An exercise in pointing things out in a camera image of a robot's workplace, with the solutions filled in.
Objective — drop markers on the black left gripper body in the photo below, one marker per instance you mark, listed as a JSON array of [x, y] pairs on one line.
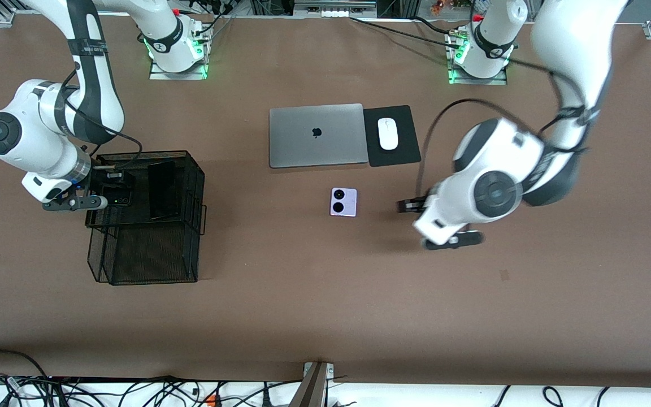
[[410, 205]]

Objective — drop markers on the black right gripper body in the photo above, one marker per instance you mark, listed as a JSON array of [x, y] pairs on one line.
[[101, 179]]

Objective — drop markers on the black flip phone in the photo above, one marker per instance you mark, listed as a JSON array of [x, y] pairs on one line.
[[122, 199]]

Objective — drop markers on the black slab smartphone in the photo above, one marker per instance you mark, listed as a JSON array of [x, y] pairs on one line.
[[163, 192]]

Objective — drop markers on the pink flip phone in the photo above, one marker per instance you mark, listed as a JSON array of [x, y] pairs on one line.
[[351, 203]]

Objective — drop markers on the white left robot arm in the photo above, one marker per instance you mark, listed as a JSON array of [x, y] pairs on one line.
[[500, 158]]

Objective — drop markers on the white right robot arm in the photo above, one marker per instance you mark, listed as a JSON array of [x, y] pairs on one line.
[[31, 135]]

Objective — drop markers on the black mouse pad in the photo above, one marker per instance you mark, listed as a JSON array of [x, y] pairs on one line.
[[407, 152]]

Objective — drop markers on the white computer mouse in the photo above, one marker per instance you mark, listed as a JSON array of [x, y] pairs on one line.
[[388, 134]]

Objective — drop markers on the silver laptop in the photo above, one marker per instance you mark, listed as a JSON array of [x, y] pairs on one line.
[[303, 147]]

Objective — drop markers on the white power strip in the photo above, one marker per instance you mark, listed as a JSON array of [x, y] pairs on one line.
[[334, 10]]

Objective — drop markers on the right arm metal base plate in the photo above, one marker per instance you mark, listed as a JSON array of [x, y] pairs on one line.
[[178, 76]]

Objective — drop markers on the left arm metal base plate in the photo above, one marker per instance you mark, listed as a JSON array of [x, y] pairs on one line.
[[478, 81]]

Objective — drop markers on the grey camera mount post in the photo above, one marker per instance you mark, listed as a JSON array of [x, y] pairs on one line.
[[313, 390]]

